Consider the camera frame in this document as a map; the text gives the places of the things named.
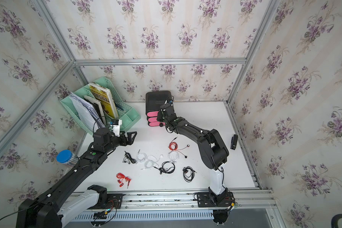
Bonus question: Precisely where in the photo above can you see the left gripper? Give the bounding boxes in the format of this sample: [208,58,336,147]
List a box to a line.
[102,130,137,155]

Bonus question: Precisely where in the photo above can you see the pink top drawer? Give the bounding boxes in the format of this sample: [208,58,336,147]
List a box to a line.
[146,110,159,117]

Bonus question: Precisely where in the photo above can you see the black pink drawer cabinet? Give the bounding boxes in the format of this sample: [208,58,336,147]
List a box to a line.
[145,90,173,127]

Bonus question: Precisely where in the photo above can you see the red earphones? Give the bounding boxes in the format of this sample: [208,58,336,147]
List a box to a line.
[168,137,190,159]
[116,173,132,188]

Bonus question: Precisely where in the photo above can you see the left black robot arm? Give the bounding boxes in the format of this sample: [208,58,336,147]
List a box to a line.
[16,128,137,228]

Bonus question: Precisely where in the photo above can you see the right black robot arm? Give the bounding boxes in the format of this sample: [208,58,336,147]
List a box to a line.
[157,103,229,204]

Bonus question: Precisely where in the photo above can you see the black earphones left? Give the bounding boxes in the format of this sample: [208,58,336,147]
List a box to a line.
[123,152,137,164]

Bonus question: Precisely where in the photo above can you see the black earphones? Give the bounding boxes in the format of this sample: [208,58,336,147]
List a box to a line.
[155,161,175,175]
[123,152,137,164]
[182,166,197,183]

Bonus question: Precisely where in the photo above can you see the white earphones left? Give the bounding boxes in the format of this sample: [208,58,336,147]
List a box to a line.
[136,150,147,163]

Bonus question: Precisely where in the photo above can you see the white earphones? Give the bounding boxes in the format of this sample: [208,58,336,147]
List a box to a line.
[136,150,147,163]
[143,155,163,170]
[168,151,180,163]

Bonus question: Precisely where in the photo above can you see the white earphones middle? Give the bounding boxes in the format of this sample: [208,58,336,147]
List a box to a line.
[143,155,163,170]

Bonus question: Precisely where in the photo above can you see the white earphones right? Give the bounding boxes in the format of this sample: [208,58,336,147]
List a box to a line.
[168,151,180,163]

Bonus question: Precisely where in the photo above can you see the black earphones middle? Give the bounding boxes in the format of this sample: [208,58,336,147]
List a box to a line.
[155,161,175,175]

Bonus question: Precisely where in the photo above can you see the black earphones right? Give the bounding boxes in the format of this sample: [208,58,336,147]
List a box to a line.
[182,166,197,183]

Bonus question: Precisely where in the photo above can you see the green plastic file organizer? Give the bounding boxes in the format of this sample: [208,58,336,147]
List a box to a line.
[60,77,141,135]

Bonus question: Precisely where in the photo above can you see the white paper stack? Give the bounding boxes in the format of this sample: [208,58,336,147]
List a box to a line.
[69,93,105,133]

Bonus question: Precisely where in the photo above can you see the yellow book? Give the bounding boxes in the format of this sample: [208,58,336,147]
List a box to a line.
[88,83,119,119]

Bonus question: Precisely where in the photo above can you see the blue lid plastic jar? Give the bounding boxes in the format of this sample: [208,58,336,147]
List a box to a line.
[56,150,79,168]

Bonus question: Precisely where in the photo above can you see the black stapler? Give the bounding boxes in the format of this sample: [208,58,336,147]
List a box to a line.
[230,134,238,150]

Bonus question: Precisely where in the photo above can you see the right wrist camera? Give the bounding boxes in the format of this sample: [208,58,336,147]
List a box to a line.
[165,99,173,105]

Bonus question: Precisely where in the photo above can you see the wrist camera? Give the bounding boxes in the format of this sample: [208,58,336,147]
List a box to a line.
[165,99,173,105]
[109,119,122,137]

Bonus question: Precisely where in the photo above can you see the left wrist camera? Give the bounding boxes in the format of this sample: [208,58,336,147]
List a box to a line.
[109,119,122,137]

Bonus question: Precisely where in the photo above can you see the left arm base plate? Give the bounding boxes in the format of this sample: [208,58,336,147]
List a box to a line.
[98,193,124,210]

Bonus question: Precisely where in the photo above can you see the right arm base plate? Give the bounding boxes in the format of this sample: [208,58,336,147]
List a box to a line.
[194,190,236,208]

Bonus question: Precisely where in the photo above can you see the aluminium front rail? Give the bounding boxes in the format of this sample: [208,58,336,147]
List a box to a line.
[118,188,277,211]

